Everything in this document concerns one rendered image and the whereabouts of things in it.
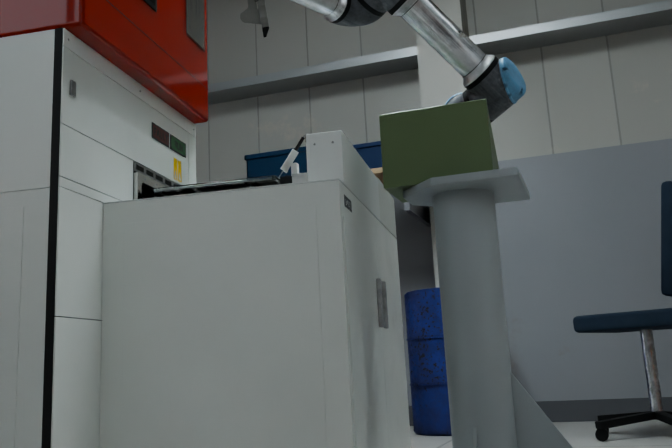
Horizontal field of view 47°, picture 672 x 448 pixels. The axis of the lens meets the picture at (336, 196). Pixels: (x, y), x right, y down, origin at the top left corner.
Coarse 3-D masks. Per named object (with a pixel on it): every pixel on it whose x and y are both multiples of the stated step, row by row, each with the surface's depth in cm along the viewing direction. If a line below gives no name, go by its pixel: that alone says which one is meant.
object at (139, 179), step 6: (138, 174) 216; (138, 180) 216; (144, 180) 219; (150, 180) 223; (138, 186) 215; (150, 186) 223; (156, 186) 227; (162, 186) 231; (138, 192) 215; (138, 198) 215
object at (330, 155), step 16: (320, 144) 194; (336, 144) 193; (320, 160) 193; (336, 160) 192; (352, 160) 205; (320, 176) 192; (336, 176) 191; (352, 176) 202; (368, 176) 228; (368, 192) 225; (368, 208) 223
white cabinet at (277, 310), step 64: (256, 192) 189; (320, 192) 185; (128, 256) 192; (192, 256) 189; (256, 256) 185; (320, 256) 182; (384, 256) 242; (128, 320) 189; (192, 320) 185; (256, 320) 182; (320, 320) 178; (384, 320) 226; (128, 384) 186; (192, 384) 182; (256, 384) 179; (320, 384) 175; (384, 384) 218
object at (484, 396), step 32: (416, 192) 195; (448, 192) 195; (480, 192) 194; (512, 192) 201; (448, 224) 194; (480, 224) 192; (448, 256) 193; (480, 256) 190; (448, 288) 192; (480, 288) 188; (448, 320) 191; (480, 320) 186; (448, 352) 190; (480, 352) 185; (448, 384) 190; (480, 384) 183; (512, 384) 187; (480, 416) 182; (512, 416) 184; (544, 416) 183
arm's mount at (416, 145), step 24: (384, 120) 202; (408, 120) 199; (432, 120) 197; (456, 120) 195; (480, 120) 193; (384, 144) 200; (408, 144) 198; (432, 144) 196; (456, 144) 194; (480, 144) 192; (384, 168) 199; (408, 168) 197; (432, 168) 195; (456, 168) 193; (480, 168) 191
